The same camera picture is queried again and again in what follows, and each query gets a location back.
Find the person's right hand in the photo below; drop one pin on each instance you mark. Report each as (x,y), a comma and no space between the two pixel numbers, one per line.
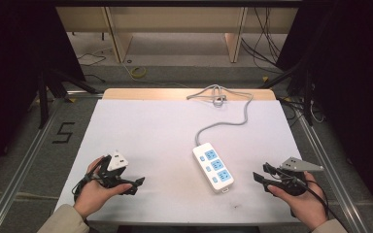
(304,204)

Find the white power strip blue sockets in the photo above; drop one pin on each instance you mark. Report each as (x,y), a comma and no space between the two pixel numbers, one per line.
(213,168)

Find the black curtain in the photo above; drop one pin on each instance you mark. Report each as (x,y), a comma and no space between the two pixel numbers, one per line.
(353,81)
(16,71)

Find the aluminium floor rail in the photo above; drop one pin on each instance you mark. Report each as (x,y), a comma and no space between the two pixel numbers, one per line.
(16,174)
(333,181)

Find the light wooden shelf unit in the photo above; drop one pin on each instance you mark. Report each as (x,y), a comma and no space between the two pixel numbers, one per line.
(175,22)

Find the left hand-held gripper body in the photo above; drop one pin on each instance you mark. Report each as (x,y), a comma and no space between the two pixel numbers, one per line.
(116,163)

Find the yellow tape roll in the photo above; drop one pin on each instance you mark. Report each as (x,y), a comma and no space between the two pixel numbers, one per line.
(139,72)

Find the black tripod stand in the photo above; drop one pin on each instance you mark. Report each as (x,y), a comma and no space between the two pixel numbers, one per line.
(304,81)
(50,87)

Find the white table mat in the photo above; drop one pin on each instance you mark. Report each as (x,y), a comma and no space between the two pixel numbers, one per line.
(162,145)

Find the person's left hand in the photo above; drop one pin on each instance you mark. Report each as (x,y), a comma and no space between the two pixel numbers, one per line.
(95,194)

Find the grey power plug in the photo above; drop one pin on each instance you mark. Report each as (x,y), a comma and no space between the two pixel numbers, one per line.
(218,101)

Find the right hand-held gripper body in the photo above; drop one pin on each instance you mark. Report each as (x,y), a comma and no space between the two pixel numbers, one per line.
(296,171)

